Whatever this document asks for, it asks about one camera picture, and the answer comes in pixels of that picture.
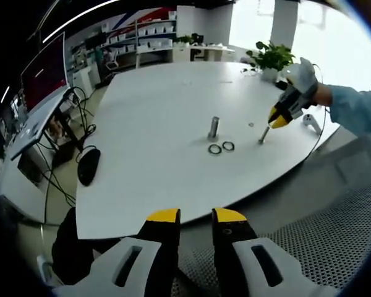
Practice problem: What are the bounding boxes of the thin threaded steel stud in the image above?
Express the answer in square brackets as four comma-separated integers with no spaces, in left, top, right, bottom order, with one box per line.
[258,126,270,145]

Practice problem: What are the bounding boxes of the white swivel chair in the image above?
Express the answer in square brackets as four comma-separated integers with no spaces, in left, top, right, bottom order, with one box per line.
[106,51,120,74]

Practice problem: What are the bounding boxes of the white low cabinet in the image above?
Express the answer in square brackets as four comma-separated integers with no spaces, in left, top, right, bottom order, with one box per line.
[72,66,100,93]

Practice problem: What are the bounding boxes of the white handheld controller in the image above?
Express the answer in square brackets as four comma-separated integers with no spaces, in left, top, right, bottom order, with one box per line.
[302,113,322,133]

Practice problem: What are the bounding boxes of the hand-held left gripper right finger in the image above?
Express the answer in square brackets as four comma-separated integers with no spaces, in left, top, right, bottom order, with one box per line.
[211,207,339,297]

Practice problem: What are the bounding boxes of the white monitor desk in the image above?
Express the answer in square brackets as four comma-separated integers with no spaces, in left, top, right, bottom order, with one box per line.
[11,87,78,161]

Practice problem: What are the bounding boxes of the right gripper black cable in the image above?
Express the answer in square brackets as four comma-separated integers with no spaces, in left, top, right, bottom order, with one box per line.
[310,63,331,152]

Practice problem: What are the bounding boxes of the thick steel stud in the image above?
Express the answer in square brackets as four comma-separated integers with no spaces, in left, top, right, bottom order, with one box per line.
[207,116,222,142]

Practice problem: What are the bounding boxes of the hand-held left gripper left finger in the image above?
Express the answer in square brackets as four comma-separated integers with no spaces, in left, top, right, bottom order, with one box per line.
[54,207,182,297]

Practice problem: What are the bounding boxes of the black seat back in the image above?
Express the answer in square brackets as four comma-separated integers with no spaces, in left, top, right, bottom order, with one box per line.
[51,206,95,285]

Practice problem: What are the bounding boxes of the red screen monitor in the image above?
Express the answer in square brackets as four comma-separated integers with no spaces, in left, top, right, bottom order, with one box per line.
[20,30,70,114]

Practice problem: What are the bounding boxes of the white storage shelving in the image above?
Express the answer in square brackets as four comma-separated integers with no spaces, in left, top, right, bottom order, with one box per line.
[101,11,177,67]

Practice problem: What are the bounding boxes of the green potted plant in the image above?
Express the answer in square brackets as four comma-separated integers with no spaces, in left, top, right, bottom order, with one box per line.
[245,40,296,82]

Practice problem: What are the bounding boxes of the person's right hand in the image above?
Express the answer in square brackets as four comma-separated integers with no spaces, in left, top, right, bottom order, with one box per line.
[292,57,320,105]

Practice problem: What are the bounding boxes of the curved ceiling light strip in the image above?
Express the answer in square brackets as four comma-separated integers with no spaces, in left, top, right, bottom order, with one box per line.
[43,0,118,43]

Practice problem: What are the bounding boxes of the white background desk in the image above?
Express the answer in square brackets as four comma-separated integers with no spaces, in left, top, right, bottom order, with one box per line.
[173,43,236,64]

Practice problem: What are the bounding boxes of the black floor cables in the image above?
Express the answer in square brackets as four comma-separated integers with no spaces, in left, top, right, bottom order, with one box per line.
[45,86,96,207]

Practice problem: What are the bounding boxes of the grey mesh office chair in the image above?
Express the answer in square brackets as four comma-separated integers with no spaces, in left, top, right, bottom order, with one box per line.
[176,136,371,297]

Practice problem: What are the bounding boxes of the black computer mouse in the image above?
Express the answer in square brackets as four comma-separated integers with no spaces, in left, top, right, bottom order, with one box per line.
[77,148,101,187]

